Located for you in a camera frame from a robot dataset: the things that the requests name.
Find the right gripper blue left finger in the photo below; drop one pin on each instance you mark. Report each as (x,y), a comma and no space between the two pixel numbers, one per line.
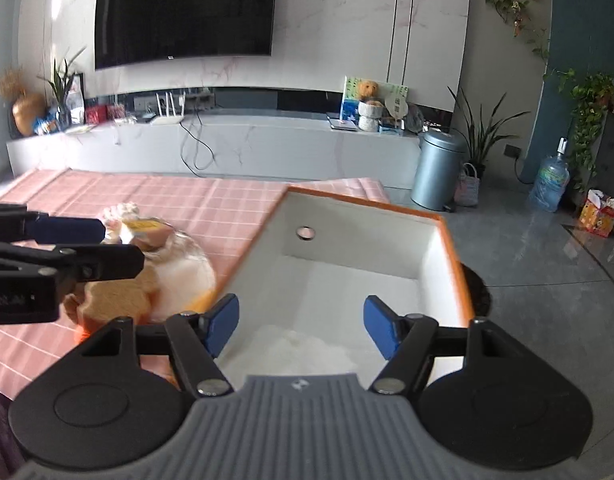
(196,340)

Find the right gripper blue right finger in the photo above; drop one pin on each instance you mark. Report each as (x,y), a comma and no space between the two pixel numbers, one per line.
(405,342)

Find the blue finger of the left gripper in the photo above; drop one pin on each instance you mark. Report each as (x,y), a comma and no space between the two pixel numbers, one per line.
(19,224)
(85,263)

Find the toast shaped plush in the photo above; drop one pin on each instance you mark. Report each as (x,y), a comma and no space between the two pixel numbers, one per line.
(94,304)

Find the pink white crochet item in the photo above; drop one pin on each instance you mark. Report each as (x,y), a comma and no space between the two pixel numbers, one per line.
(114,220)

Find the white round plush cushion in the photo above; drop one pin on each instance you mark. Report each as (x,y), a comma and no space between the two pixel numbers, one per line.
(186,280)

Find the golden vase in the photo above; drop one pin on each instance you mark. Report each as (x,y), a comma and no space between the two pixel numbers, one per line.
(26,110)

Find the orange storage box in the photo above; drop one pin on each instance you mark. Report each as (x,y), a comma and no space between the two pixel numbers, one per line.
(303,278)

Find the pink checkered tablecloth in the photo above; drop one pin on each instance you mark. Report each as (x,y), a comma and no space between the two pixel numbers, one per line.
(221,215)

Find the red gift box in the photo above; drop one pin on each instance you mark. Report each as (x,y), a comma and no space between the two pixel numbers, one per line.
(96,114)

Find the glass vase with plant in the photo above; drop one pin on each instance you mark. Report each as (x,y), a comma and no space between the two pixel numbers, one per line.
(61,78)

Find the grey metal trash can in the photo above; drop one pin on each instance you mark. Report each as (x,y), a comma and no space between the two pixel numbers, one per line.
(439,164)

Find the white woven bag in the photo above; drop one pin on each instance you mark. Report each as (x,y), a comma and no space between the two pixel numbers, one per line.
(468,187)

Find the purple fuzzy blanket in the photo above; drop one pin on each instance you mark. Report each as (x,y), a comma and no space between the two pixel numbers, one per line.
(11,455)

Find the white wifi router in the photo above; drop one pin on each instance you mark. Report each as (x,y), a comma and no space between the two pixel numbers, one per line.
(170,109)

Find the white marble tv cabinet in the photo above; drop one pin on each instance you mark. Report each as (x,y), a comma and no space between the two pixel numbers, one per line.
(242,146)

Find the green potted orchid plant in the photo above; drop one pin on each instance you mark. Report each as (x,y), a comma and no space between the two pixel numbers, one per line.
(481,134)

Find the blue water jug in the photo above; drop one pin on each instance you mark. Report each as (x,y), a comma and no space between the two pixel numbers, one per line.
(551,180)

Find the orange gift bag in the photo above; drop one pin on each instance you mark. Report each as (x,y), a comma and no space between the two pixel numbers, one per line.
(597,215)

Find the brown teddy bear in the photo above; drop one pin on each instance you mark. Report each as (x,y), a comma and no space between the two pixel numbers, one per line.
(367,90)

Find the hanging green vine plant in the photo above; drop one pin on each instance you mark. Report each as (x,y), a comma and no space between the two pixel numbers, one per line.
(592,96)

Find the black wall television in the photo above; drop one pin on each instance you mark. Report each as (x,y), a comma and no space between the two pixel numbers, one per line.
(139,31)

